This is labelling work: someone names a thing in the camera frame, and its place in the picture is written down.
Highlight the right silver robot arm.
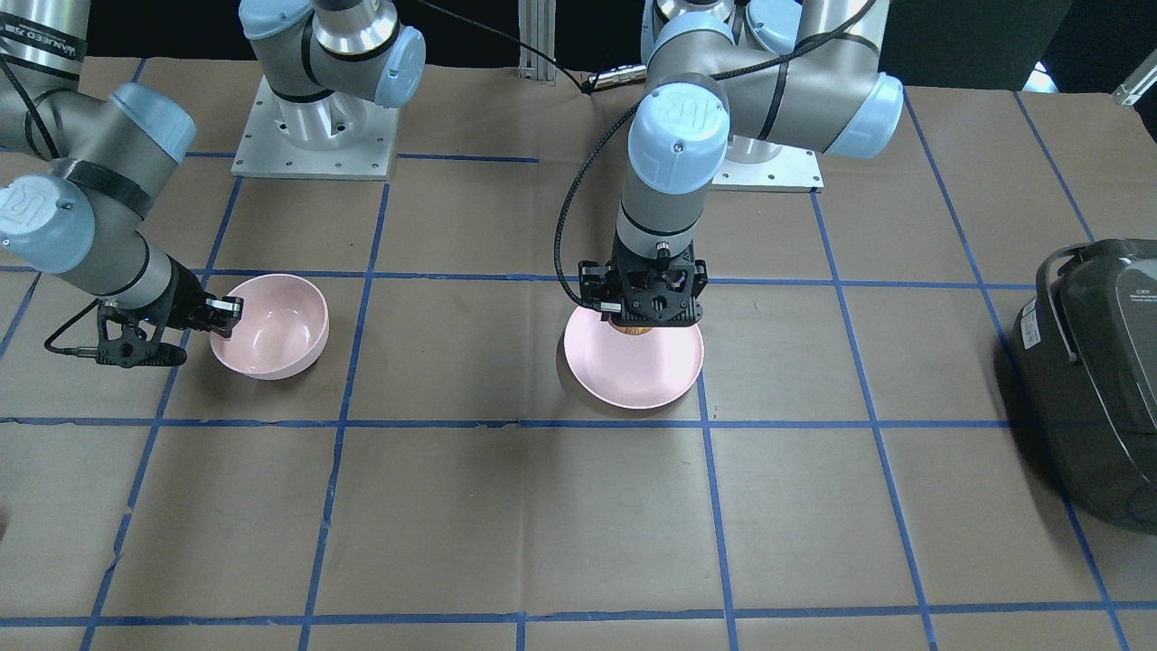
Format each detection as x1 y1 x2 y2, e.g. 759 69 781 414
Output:
3 1 427 368

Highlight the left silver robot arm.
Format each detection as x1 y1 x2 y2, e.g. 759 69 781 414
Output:
553 1 904 328

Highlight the red yellow apple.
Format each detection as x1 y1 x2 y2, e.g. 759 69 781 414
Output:
611 323 653 336

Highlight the dark rice cooker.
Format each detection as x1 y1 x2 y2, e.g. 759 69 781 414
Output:
1011 239 1156 535

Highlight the pink bowl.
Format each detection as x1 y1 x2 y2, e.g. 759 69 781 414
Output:
208 273 330 380

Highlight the aluminium frame post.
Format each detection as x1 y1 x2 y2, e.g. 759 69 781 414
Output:
517 1 557 86

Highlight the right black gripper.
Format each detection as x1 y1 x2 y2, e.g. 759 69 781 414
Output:
95 267 245 368

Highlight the pink plate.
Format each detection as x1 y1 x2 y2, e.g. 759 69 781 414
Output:
563 308 705 410

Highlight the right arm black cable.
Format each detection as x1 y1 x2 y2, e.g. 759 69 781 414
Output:
43 299 102 358

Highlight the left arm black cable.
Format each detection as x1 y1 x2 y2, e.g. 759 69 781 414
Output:
553 0 878 313

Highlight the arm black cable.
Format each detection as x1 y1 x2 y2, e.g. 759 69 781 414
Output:
553 0 878 313
43 299 102 358

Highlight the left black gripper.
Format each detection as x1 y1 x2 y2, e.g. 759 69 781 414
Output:
579 239 708 328

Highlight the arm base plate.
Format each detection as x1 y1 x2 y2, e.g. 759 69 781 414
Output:
231 79 400 182
710 136 825 193

